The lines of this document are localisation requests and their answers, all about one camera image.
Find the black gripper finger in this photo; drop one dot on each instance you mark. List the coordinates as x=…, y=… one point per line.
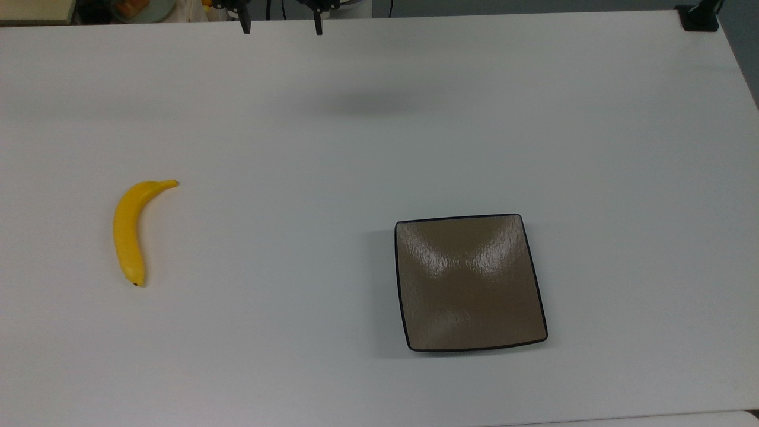
x=318, y=24
x=245, y=24

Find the square brown ceramic plate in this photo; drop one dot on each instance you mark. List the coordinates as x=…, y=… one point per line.
x=471, y=284

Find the yellow banana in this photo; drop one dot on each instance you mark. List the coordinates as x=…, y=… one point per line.
x=127, y=231

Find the beige board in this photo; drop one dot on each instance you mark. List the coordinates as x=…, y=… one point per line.
x=35, y=9

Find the bowl with orange contents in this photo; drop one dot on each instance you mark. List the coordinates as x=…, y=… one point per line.
x=142, y=8

